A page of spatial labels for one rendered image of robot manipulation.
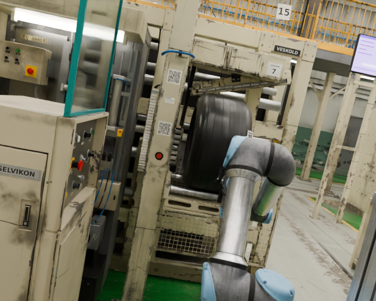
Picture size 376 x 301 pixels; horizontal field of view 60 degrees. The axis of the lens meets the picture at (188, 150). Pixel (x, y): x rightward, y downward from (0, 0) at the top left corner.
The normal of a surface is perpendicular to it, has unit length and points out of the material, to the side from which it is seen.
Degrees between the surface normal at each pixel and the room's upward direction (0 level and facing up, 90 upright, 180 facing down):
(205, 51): 90
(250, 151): 61
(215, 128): 69
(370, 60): 90
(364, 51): 90
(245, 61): 90
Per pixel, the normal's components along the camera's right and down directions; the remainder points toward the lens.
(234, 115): 0.17, -0.53
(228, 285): 0.01, -0.37
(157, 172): 0.06, 0.15
